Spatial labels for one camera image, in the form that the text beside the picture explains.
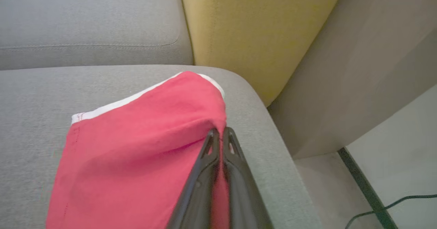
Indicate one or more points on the large grey sofa seat cushion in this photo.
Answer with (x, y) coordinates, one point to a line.
(41, 119)

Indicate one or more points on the red shorts white waistband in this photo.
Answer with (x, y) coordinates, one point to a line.
(136, 153)

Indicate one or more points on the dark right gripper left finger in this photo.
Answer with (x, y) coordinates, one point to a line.
(199, 191)

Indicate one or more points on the black floor strip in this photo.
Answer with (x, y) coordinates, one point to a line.
(367, 188)

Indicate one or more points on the yellow sofa cushion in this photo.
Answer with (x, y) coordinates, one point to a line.
(256, 30)

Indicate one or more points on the small grey sofa cushion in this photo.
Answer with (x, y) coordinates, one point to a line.
(85, 20)

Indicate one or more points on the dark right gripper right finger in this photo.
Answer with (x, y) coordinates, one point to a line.
(244, 194)

